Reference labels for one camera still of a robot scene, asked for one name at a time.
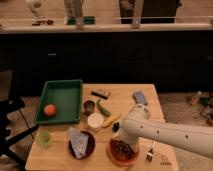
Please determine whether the dark grapes bunch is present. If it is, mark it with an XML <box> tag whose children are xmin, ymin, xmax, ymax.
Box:
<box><xmin>112</xmin><ymin>140</ymin><xmax>134</xmax><ymax>160</ymax></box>

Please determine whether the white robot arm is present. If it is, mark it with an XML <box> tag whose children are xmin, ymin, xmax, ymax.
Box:
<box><xmin>119</xmin><ymin>104</ymin><xmax>213</xmax><ymax>159</ymax></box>

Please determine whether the dark rectangular eraser block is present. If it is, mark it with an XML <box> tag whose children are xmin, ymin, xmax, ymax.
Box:
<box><xmin>91</xmin><ymin>89</ymin><xmax>111</xmax><ymax>99</ymax></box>

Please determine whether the green chili pepper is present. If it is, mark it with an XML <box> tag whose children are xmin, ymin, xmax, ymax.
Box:
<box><xmin>96</xmin><ymin>99</ymin><xmax>111</xmax><ymax>117</ymax></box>

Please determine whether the small dark metal cup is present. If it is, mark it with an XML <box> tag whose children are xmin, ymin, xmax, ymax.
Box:
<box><xmin>83</xmin><ymin>100</ymin><xmax>95</xmax><ymax>115</ymax></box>

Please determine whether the blue grey sponge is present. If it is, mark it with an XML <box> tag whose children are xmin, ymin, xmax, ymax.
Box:
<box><xmin>133</xmin><ymin>91</ymin><xmax>148</xmax><ymax>106</ymax></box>

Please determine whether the white round lid container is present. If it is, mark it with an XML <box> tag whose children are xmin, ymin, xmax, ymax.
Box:
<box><xmin>87</xmin><ymin>113</ymin><xmax>104</xmax><ymax>130</ymax></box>

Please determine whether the yellow banana piece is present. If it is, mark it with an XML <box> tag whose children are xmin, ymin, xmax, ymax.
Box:
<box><xmin>102</xmin><ymin>114</ymin><xmax>121</xmax><ymax>128</ymax></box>

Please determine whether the green plastic tray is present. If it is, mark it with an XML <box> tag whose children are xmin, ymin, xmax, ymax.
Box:
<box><xmin>34</xmin><ymin>80</ymin><xmax>83</xmax><ymax>125</ymax></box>

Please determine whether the dark brown plate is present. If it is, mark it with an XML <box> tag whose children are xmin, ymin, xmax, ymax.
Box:
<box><xmin>68</xmin><ymin>131</ymin><xmax>96</xmax><ymax>160</ymax></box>

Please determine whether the grey folded cloth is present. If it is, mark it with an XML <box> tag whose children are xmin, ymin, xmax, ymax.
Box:
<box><xmin>68</xmin><ymin>127</ymin><xmax>89</xmax><ymax>159</ymax></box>

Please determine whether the orange fruit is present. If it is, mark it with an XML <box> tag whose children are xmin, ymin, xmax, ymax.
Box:
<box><xmin>44</xmin><ymin>104</ymin><xmax>56</xmax><ymax>117</ymax></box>

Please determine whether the orange bowl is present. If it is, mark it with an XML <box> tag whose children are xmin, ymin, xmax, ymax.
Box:
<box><xmin>107</xmin><ymin>138</ymin><xmax>139</xmax><ymax>166</ymax></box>

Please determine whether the silver fork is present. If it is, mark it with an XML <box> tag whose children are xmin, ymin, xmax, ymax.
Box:
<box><xmin>146</xmin><ymin>140</ymin><xmax>156</xmax><ymax>162</ymax></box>

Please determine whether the light green cup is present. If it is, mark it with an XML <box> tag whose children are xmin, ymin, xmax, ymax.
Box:
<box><xmin>36</xmin><ymin>131</ymin><xmax>51</xmax><ymax>148</ymax></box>

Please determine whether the black chair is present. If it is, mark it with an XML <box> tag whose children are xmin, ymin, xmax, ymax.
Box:
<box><xmin>0</xmin><ymin>69</ymin><xmax>40</xmax><ymax>167</ymax></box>

